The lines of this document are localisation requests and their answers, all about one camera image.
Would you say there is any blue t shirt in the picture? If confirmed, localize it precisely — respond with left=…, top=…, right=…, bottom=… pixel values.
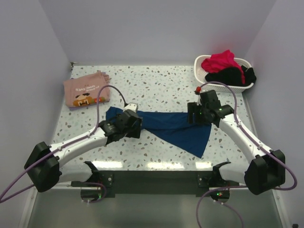
left=105, top=106, right=212, bottom=159

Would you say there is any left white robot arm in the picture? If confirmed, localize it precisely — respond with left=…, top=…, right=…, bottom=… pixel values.
left=24, top=109, right=142, bottom=192

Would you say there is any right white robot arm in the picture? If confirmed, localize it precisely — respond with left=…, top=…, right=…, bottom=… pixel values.
left=188, top=88, right=285, bottom=195

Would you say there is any black t shirt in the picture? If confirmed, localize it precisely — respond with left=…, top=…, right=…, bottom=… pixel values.
left=205, top=66, right=257, bottom=87

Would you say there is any red t shirt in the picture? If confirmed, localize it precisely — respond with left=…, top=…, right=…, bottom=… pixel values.
left=201, top=50, right=244, bottom=77

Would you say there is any folded pink t shirt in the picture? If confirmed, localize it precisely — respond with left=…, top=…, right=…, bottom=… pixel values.
left=63, top=71, right=110, bottom=109

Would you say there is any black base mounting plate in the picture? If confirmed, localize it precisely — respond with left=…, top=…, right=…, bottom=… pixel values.
left=71, top=170, right=239, bottom=198

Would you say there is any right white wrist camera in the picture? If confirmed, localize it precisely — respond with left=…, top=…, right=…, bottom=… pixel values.
left=194, top=86, right=201, bottom=95

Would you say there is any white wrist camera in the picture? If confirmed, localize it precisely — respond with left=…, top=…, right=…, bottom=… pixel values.
left=123, top=103, right=138, bottom=113
left=194, top=86, right=201, bottom=95

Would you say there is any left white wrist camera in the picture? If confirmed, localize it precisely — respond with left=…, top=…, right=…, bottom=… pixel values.
left=123, top=103, right=138, bottom=113

